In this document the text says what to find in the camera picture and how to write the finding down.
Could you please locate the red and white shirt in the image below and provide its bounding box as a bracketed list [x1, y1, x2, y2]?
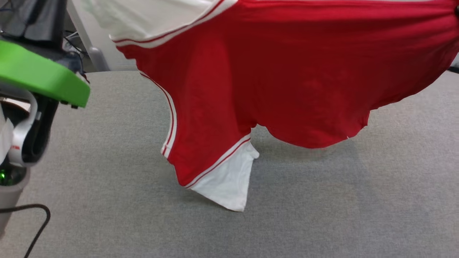
[81, 0, 459, 212]

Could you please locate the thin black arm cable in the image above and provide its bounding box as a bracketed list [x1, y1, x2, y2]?
[0, 204, 51, 258]

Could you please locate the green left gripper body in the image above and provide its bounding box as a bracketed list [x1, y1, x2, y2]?
[0, 39, 91, 164]

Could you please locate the metal partition leg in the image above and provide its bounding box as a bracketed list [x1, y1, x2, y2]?
[66, 0, 111, 71]

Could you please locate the white partition panel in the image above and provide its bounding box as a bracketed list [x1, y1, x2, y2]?
[70, 0, 140, 71]

